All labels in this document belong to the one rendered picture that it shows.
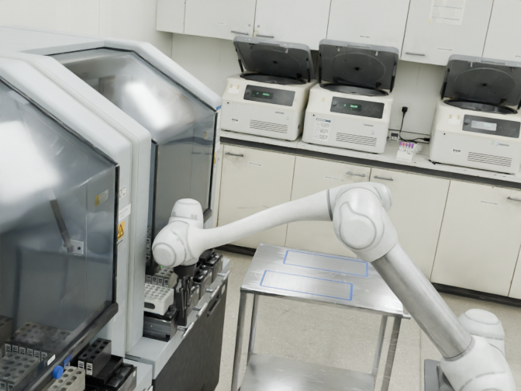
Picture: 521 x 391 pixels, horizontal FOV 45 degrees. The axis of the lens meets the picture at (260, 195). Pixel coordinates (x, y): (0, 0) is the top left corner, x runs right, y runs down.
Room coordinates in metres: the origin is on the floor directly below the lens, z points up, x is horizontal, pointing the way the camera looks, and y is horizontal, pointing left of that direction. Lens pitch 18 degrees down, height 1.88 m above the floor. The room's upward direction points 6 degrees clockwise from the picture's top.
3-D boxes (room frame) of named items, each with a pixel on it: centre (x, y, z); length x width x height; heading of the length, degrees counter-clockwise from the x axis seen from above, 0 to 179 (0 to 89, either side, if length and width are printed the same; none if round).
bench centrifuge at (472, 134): (4.19, -1.40, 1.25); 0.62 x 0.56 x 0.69; 168
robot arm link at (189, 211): (1.86, 0.23, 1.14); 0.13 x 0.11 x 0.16; 172
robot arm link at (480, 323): (1.76, -0.73, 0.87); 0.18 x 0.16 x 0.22; 172
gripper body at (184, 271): (1.87, 0.22, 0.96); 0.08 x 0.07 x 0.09; 168
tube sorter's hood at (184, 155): (2.17, 0.50, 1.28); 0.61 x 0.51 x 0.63; 168
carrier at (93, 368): (1.50, 0.40, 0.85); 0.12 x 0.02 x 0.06; 168
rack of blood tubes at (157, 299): (1.91, 0.42, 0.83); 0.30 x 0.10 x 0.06; 78
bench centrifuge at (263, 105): (4.48, 0.00, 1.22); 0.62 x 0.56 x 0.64; 166
